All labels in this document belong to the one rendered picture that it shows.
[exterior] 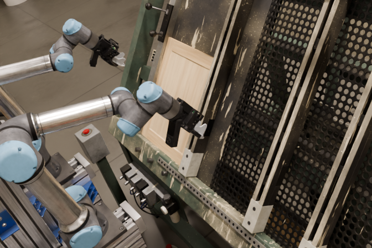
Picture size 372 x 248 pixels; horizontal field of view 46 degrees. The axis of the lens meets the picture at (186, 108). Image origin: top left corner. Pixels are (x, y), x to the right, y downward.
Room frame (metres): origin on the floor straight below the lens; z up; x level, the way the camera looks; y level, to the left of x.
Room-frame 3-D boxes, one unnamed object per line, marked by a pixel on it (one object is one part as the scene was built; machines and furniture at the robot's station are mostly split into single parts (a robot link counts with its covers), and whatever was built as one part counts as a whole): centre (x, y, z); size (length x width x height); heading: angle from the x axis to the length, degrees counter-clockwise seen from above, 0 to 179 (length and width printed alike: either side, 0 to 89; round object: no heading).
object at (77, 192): (1.24, 0.52, 1.20); 0.13 x 0.12 x 0.14; 14
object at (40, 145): (1.69, 0.75, 1.20); 0.13 x 0.12 x 0.14; 5
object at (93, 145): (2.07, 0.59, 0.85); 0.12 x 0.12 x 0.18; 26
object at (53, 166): (1.69, 0.75, 1.09); 0.15 x 0.15 x 0.10
